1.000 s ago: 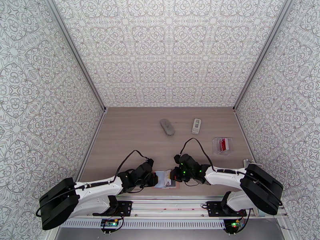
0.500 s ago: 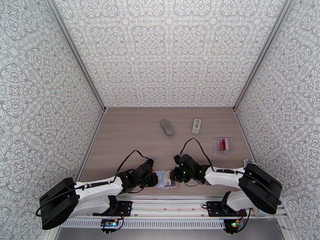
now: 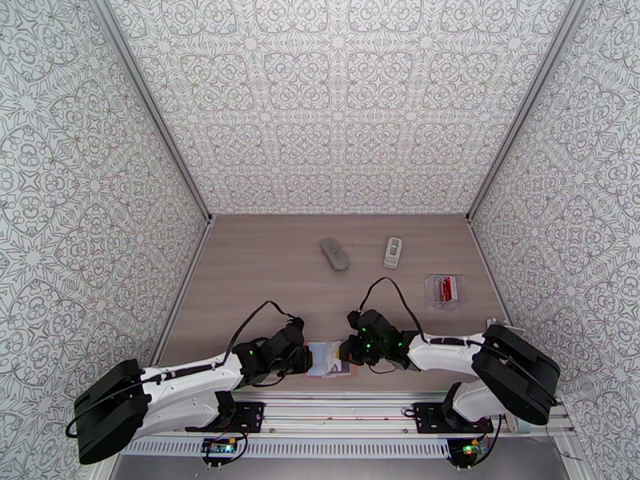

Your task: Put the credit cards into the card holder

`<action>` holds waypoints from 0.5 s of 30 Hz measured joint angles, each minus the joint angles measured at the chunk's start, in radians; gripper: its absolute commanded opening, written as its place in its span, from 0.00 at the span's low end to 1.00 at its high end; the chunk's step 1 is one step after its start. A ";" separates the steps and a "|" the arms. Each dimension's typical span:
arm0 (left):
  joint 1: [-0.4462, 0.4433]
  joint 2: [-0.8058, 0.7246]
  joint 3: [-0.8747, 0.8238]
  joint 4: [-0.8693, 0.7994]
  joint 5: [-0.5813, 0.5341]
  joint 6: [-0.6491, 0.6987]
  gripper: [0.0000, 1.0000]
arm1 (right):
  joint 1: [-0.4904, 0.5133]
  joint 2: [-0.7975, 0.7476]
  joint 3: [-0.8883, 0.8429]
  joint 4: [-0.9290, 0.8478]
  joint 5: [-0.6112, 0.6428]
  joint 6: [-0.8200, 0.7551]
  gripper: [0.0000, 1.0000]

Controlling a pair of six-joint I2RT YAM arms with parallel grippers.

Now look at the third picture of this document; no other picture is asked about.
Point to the grey felt oblong case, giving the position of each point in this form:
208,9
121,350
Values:
334,253

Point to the aluminium corner post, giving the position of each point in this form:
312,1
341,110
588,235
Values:
520,104
152,104

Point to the aluminium mounting rail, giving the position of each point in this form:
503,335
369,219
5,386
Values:
340,408

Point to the clear acrylic card box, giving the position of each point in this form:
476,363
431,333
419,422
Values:
457,303

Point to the red plastic card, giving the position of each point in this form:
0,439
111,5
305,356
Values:
444,289

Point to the white remote control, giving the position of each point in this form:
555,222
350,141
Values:
393,253

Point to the light printed card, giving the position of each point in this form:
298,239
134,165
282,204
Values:
331,358

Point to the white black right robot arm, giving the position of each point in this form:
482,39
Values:
515,373

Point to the green circuit board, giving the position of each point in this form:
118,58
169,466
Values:
220,447
470,449

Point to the aluminium wall base strip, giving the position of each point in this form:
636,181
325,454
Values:
475,231
200,243

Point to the teal block with beige edge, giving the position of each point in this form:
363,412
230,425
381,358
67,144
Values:
520,426

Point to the pink leather card holder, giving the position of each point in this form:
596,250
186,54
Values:
315,366

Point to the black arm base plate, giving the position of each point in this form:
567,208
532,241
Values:
427,418
250,416

